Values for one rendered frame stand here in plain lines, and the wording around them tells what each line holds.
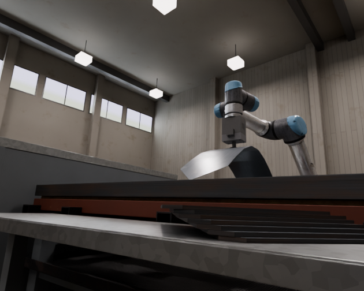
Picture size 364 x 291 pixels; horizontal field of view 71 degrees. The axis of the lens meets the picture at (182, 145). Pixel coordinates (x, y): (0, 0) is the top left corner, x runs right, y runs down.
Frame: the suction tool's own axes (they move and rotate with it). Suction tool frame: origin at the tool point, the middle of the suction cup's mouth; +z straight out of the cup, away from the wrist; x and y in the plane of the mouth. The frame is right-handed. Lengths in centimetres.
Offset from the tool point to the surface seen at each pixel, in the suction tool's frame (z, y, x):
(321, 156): -147, -26, 796
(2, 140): -2, -83, -52
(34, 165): 7, -83, -38
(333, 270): 27, 37, -73
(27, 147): -1, -83, -42
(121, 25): -558, -548, 401
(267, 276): 29, 32, -73
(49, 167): 6, -82, -31
